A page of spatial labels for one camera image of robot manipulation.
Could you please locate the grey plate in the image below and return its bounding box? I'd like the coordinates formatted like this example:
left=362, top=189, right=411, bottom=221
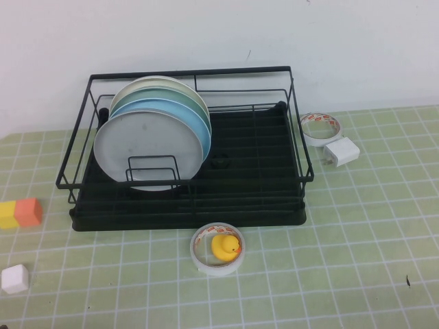
left=94, top=109, right=204, bottom=192

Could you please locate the light blue plate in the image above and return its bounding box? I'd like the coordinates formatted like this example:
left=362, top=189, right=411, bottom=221
left=108, top=97, right=213, bottom=165

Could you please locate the pale green plate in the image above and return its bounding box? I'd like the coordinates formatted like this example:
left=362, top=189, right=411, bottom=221
left=111, top=87, right=211, bottom=121

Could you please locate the cream plate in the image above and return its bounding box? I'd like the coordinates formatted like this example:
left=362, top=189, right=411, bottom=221
left=110, top=75, right=210, bottom=117

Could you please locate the black plastic drain tray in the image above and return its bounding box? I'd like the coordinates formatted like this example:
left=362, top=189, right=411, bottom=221
left=69, top=101, right=307, bottom=231

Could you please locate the yellow rubber duck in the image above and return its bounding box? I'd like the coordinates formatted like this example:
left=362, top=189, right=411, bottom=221
left=211, top=234, right=242, bottom=263

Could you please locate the white tape roll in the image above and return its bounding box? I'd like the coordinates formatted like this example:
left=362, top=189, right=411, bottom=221
left=300, top=111, right=343, bottom=147
left=189, top=221, right=246, bottom=277

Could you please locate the white power adapter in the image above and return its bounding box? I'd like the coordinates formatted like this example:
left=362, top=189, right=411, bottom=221
left=322, top=136, right=361, bottom=168

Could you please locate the green checked tablecloth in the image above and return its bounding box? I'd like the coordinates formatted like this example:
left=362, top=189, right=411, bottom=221
left=0, top=106, right=439, bottom=329

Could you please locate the orange cube block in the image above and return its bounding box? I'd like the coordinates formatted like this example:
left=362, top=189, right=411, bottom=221
left=14, top=197, right=44, bottom=227

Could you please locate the yellow cube block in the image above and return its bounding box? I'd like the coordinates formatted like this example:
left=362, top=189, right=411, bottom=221
left=0, top=201, right=18, bottom=230

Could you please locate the white foam cube block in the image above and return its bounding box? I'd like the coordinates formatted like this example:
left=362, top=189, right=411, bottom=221
left=1, top=263, right=29, bottom=295

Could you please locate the black wire dish rack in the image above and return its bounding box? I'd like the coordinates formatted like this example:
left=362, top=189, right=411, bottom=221
left=56, top=65, right=316, bottom=206

